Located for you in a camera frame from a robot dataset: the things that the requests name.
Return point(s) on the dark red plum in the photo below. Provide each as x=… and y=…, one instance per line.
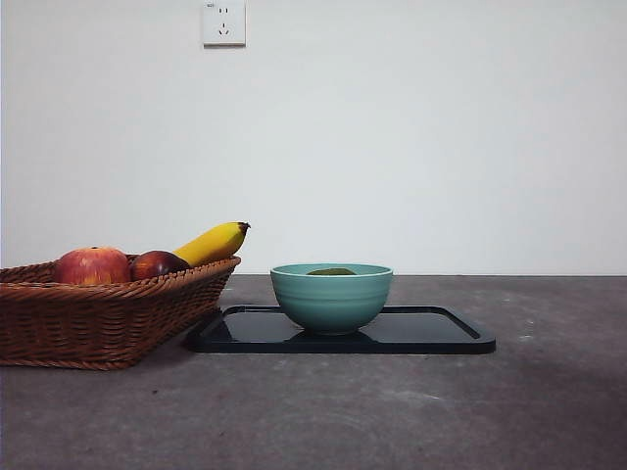
x=157, y=264

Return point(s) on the white wall socket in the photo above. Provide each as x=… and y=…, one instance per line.
x=224, y=24

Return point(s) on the black rectangular tray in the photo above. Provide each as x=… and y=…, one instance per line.
x=431, y=338

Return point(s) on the teal ribbed bowl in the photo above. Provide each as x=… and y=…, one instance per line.
x=333, y=303

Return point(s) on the brown wicker basket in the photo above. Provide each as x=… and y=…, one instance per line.
x=98, y=318

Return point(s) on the yellow banana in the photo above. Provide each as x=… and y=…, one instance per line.
x=215, y=242

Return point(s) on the red apple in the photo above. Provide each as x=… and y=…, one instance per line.
x=93, y=267

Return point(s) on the green avocado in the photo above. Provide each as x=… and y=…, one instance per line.
x=330, y=271

